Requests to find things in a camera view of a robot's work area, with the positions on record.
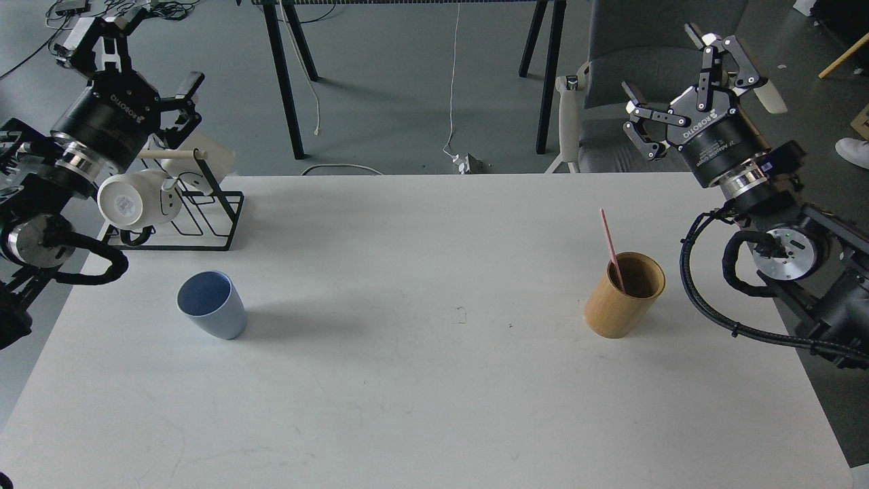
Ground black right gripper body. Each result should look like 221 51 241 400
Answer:
669 87 772 188

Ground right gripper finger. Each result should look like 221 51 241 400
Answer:
621 81 690 162
684 22 761 112

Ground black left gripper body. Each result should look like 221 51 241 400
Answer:
50 71 160 173

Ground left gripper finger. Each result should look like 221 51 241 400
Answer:
155 71 205 140
54 12 147 80

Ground pink chopstick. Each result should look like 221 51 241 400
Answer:
599 208 626 292

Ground blue cup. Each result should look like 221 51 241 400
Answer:
176 270 248 340

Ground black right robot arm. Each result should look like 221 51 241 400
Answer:
622 22 868 369

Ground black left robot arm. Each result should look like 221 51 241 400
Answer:
1 7 204 348

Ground white square cup on rack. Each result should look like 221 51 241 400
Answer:
162 130 236 181

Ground grey office chair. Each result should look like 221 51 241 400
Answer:
547 1 747 173

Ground white mug on rack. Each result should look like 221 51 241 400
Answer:
96 169 182 231

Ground black table legs left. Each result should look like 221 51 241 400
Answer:
252 1 319 160

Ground black table legs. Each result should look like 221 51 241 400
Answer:
518 0 568 155
252 1 319 160

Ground white shoe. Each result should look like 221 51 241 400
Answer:
834 137 869 170

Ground wooden stick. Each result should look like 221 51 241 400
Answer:
818 33 869 79

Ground black table legs right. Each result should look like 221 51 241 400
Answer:
518 0 568 155

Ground bamboo cylindrical holder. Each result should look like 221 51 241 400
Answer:
584 251 665 338

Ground white power adapter on floor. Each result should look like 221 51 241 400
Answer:
454 153 489 175

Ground black floor cables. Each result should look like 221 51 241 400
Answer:
0 0 204 79

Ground black wire cup rack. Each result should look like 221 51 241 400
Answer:
103 137 244 251

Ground white hanging cable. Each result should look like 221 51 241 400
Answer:
443 0 464 164

